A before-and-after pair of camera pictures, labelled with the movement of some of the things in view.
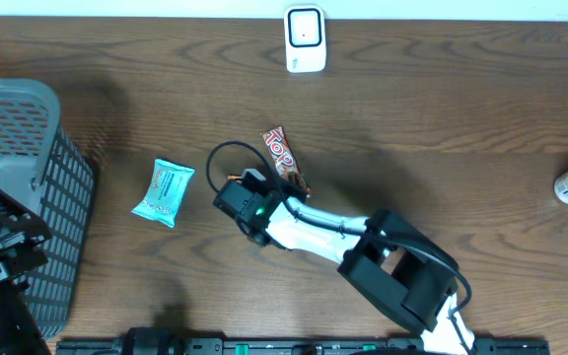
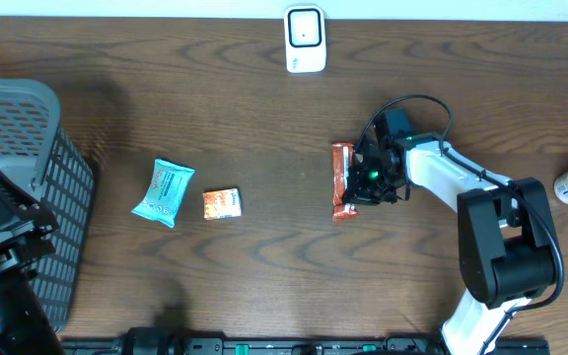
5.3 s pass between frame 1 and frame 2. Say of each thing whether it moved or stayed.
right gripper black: moved
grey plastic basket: stayed
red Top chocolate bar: moved
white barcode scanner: stayed
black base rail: stayed
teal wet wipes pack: stayed
